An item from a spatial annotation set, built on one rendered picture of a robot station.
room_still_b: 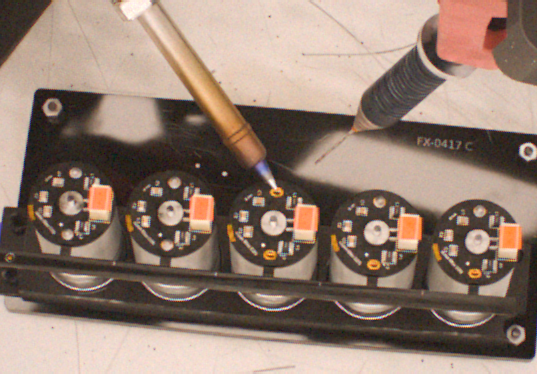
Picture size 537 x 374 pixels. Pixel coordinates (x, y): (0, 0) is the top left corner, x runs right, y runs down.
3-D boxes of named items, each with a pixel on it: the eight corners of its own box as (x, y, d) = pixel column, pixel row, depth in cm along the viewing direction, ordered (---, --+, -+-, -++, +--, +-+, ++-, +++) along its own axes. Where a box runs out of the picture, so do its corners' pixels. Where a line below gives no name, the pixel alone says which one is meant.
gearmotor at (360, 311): (331, 244, 65) (336, 185, 60) (414, 251, 64) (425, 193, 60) (323, 323, 64) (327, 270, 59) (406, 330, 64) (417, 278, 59)
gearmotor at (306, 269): (236, 235, 65) (233, 175, 60) (319, 243, 65) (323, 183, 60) (228, 314, 64) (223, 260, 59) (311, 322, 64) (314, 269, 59)
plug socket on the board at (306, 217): (287, 210, 60) (287, 202, 59) (319, 213, 60) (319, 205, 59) (284, 238, 59) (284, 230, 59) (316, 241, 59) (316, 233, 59)
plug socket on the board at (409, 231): (390, 220, 59) (391, 212, 59) (421, 223, 59) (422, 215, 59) (387, 248, 59) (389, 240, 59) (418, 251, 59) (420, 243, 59)
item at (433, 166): (7, 318, 65) (3, 308, 64) (38, 100, 67) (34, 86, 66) (531, 369, 64) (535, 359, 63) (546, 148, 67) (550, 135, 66)
